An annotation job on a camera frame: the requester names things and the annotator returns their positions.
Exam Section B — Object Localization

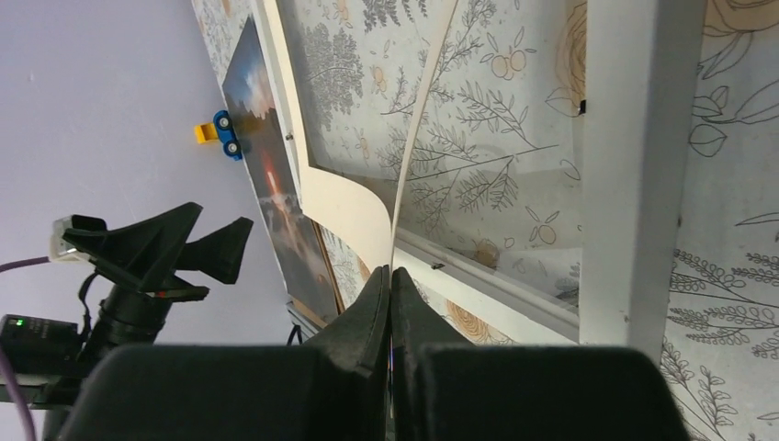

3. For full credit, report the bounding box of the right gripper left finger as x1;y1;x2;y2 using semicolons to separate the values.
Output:
60;266;390;440

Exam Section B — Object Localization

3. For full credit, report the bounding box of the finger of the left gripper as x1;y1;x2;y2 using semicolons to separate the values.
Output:
62;202;202;287
175;217;254;285

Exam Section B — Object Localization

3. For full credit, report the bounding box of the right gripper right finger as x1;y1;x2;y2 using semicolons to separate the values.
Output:
390;268;688;440

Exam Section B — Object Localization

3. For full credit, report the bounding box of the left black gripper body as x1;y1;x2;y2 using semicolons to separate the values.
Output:
77;270;209;363

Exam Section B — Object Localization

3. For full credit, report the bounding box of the sunset photo with white mat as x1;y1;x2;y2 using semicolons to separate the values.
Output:
222;17;311;313

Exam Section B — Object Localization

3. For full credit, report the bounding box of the cream mat board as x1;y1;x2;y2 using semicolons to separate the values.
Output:
254;1;457;267

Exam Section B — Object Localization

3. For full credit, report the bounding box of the white picture frame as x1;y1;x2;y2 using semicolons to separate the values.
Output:
253;1;706;361

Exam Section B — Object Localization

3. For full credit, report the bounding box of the brown backing board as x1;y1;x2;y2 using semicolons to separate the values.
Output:
291;220;344;327

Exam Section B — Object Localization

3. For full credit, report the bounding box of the yellow blue toy car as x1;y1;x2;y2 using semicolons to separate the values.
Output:
194;110;243;161

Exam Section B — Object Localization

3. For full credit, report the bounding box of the floral patterned table mat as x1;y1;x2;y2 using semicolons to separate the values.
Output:
193;1;778;440

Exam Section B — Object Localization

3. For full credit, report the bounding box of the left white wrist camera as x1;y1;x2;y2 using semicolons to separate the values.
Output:
49;216;89;264

